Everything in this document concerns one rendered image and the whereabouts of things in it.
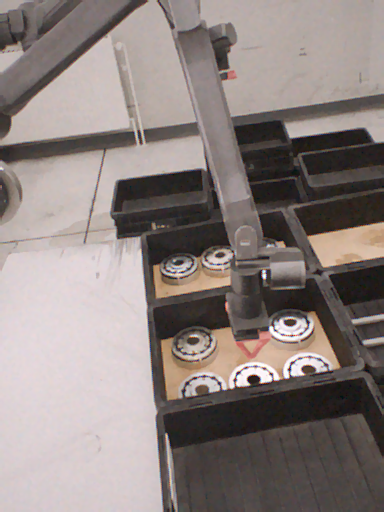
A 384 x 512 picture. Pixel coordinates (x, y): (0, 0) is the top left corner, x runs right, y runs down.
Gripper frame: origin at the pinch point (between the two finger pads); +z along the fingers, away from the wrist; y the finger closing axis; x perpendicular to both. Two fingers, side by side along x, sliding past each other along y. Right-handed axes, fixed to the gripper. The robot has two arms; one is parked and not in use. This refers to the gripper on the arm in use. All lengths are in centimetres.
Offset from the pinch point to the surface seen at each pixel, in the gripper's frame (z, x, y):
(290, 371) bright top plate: 10.2, -8.7, 0.5
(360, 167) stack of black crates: 48, -74, 140
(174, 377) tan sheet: 14.8, 15.1, 6.7
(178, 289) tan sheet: 15.7, 11.8, 36.5
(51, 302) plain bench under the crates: 32, 50, 57
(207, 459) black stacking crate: 13.9, 10.5, -14.4
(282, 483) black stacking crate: 12.8, -1.9, -21.6
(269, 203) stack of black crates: 62, -35, 142
